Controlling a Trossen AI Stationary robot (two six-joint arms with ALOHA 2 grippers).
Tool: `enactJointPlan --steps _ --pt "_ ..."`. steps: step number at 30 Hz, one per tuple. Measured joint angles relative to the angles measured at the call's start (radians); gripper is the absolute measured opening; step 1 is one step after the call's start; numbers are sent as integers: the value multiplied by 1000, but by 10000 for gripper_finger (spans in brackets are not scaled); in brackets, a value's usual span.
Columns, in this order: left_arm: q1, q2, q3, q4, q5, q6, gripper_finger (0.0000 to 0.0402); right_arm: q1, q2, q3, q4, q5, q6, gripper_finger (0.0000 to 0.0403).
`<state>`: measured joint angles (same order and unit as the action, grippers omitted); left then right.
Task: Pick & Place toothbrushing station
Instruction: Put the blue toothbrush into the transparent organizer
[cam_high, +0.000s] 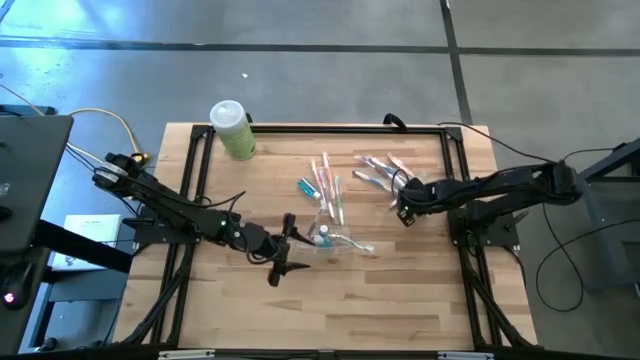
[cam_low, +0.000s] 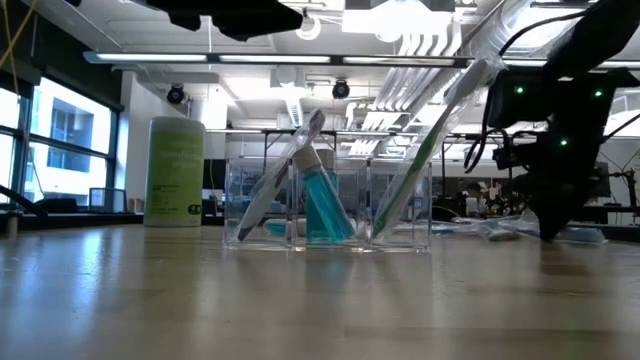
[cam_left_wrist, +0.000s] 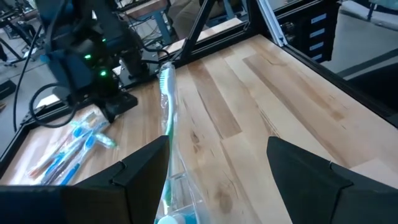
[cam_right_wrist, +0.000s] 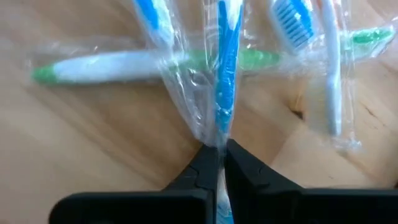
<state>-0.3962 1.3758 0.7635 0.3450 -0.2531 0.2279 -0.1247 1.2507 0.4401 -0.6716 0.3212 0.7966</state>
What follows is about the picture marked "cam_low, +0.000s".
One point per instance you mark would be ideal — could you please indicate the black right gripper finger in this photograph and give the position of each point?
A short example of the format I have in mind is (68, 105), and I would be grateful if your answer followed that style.
(555, 215)

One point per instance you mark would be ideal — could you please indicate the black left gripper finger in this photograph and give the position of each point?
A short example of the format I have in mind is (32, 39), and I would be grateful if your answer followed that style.
(255, 20)

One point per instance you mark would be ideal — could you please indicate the green white toothbrush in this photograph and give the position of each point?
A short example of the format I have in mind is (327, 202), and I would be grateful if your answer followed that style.
(502, 234)
(415, 170)

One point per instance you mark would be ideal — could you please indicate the teal mouthwash bottle white cap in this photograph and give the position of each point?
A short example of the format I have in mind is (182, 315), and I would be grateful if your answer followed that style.
(327, 210)
(275, 228)
(327, 159)

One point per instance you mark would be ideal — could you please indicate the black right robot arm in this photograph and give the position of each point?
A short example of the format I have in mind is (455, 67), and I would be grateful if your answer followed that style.
(590, 40)

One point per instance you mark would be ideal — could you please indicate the long ceiling light bar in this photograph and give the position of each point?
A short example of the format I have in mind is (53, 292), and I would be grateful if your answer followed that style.
(150, 57)

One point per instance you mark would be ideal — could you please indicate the person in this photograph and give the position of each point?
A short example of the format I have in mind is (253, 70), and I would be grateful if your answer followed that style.
(474, 200)

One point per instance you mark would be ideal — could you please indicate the clear acrylic organizer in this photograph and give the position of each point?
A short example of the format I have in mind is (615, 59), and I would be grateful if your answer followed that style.
(425, 200)

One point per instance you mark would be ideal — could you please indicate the white ceiling light panel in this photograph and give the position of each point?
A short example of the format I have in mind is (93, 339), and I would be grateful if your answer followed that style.
(395, 20)

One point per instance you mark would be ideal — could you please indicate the green disinfecting wipes canister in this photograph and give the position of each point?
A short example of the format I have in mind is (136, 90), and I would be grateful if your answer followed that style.
(174, 175)

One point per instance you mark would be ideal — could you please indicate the small dark monitor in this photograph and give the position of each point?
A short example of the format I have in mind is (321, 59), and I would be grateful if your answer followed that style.
(107, 200)

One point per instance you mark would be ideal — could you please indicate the black ceiling camera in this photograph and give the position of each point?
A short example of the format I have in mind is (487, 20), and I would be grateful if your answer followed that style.
(176, 95)
(341, 90)

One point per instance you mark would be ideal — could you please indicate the silver spiral ceiling duct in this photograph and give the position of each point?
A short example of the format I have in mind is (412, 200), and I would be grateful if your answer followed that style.
(500, 30)

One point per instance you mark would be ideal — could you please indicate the black window frame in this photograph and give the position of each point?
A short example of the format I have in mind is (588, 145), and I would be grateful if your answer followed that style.
(23, 150)

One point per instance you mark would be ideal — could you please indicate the black diagonal frame strut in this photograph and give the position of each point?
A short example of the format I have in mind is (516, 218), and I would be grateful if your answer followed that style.
(20, 199)

